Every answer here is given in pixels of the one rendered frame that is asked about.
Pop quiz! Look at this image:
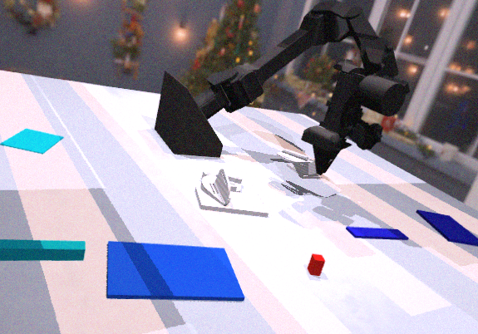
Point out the cyan flat square plate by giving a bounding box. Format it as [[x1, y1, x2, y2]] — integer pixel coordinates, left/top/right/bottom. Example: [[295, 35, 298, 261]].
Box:
[[0, 128, 64, 155]]

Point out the red block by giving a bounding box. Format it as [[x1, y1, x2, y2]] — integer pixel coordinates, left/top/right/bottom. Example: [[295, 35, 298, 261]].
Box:
[[308, 254, 326, 276]]

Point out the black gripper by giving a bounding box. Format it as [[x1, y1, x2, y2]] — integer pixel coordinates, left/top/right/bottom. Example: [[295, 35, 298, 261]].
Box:
[[301, 95, 362, 175]]

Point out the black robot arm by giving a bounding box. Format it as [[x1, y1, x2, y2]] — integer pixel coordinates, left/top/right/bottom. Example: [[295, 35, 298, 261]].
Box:
[[195, 1, 410, 150]]

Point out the blue flat bar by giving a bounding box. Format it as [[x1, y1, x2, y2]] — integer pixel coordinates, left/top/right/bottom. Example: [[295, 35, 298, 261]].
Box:
[[346, 226, 409, 240]]

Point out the teal rectangular bar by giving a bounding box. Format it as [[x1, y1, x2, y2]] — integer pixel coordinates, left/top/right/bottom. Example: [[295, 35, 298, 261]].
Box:
[[0, 239, 86, 261]]

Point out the blue flat plate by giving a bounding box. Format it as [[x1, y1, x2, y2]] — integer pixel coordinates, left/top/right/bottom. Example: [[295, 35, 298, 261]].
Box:
[[416, 210, 478, 247], [107, 241, 244, 301]]

